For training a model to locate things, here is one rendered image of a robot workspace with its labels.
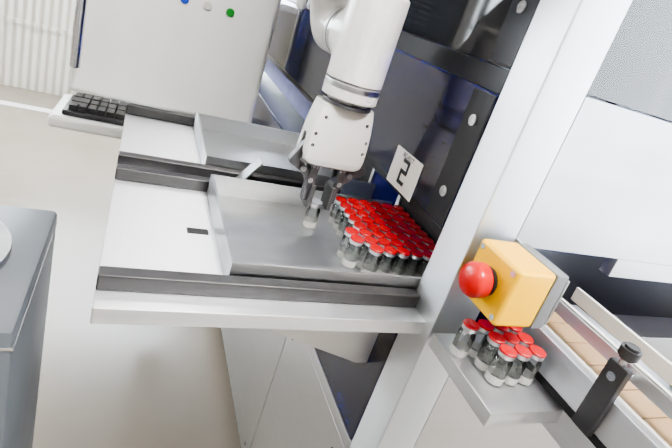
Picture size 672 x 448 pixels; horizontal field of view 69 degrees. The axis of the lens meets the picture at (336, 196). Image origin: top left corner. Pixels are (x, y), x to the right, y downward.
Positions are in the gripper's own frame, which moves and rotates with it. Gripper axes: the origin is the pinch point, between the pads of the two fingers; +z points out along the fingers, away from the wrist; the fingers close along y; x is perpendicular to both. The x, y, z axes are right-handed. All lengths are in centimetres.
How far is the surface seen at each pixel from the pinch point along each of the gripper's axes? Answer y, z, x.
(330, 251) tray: -1.4, 5.8, 7.7
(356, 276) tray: -0.7, 3.0, 18.4
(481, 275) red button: -7.2, -6.8, 31.7
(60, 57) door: 79, 66, -335
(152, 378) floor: 11, 94, -56
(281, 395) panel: -10, 53, -9
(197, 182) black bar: 17.5, 4.5, -7.9
